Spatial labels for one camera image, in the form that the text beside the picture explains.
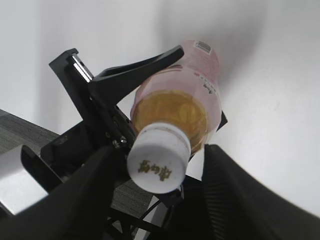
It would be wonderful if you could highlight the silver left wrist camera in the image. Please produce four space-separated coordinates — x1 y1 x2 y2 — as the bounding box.
0 145 63 216

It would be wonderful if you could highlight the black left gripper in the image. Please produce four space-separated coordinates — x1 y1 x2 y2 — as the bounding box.
40 45 184 183

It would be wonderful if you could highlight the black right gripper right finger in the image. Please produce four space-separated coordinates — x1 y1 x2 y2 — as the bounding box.
201 144 320 240

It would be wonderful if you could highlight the peach tea plastic bottle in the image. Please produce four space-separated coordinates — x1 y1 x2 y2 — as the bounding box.
130 40 222 154

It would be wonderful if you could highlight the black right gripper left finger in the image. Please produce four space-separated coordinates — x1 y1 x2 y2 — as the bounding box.
0 147 116 240

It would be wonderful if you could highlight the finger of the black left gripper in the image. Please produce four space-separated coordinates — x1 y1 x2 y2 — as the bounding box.
211 111 228 133

